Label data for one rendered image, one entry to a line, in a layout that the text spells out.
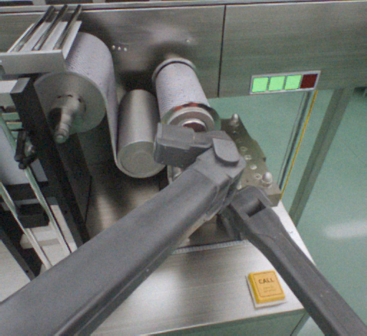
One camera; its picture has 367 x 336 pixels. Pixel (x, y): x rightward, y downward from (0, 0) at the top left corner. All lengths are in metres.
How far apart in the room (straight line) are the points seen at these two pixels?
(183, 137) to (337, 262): 1.75
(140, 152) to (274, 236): 0.36
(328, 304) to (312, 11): 0.80
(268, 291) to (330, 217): 1.54
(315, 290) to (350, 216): 1.86
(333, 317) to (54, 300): 0.40
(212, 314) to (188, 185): 0.49
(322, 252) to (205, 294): 1.38
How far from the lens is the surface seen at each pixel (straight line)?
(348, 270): 2.09
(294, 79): 1.09
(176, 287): 0.81
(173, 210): 0.31
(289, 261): 0.53
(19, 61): 0.58
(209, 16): 0.91
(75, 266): 0.26
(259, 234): 0.53
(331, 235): 2.20
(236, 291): 0.81
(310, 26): 1.05
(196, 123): 0.63
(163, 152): 0.43
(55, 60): 0.56
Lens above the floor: 1.63
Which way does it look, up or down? 40 degrees down
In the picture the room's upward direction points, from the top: straight up
